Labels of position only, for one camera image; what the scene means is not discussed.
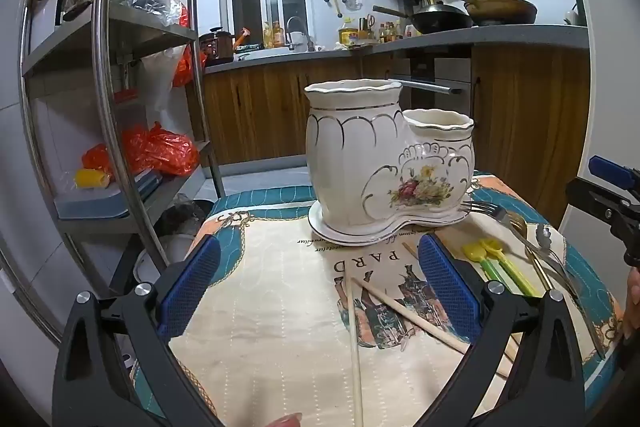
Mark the printed quilted tablecloth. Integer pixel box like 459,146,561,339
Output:
130,169,626,427

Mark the white plastic bag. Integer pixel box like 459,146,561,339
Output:
140,47,186,118

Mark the green handled yellow spoon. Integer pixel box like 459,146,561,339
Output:
460,242,508,290

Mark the person's right hand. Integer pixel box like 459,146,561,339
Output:
621,267,640,341

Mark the gold metal spoon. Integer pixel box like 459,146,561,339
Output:
509,214,556,295

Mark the white ceramic holder saucer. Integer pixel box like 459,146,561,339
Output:
307,199,473,248

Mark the wooden kitchen cabinet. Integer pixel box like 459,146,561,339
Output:
185,44,591,228

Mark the large red plastic bag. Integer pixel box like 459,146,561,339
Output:
82,122,201,180

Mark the black wok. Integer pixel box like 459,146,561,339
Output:
372,2,473,35

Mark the yellow plastic container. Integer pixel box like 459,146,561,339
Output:
74,168,111,188

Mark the wooden chopstick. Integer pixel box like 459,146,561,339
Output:
401,241,523,379
361,279,472,354
348,276,364,427

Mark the built-in oven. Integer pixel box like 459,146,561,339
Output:
387,57,473,118

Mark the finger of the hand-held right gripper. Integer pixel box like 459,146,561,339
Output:
588,155,640,192
566,177,632,224

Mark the row of condiment bottles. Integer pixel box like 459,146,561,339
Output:
377,21,416,42

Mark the dark rice cooker pot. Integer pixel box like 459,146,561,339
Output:
199,27,236,65

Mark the metal faucet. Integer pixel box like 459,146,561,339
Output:
286,17,316,52

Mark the metal shelf rack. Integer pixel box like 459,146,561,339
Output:
20,0,226,278

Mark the grey blue tray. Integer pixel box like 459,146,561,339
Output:
54,172,166,220

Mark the white enamel basin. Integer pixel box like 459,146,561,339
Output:
135,234,201,288

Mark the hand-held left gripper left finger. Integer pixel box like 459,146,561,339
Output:
52,234,223,427

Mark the brass frying pan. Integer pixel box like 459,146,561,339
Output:
431,0,538,26

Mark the small red plastic bag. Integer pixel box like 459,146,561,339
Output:
172,44,206,88

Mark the white floral ceramic utensil holder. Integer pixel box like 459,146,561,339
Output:
304,78,476,228

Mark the yellow green plastic spoon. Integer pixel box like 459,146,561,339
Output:
479,238,543,299

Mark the grey kitchen countertop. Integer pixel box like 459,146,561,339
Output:
202,24,591,75

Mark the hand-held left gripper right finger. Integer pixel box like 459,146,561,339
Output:
417,232,586,427

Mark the silver metal spoon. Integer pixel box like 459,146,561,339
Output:
536,224,581,298

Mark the person's left hand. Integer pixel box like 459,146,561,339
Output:
267,412,304,427

